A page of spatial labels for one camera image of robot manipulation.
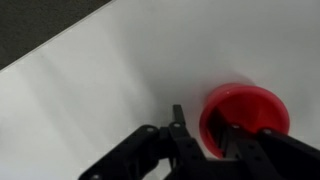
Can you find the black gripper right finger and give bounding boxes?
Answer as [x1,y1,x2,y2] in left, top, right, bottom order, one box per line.
[209,110,320,180]

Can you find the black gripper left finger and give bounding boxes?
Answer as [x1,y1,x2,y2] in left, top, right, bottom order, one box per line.
[78,104,210,180]

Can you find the red plastic bowl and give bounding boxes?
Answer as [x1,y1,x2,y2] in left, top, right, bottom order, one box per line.
[199,83,290,158]

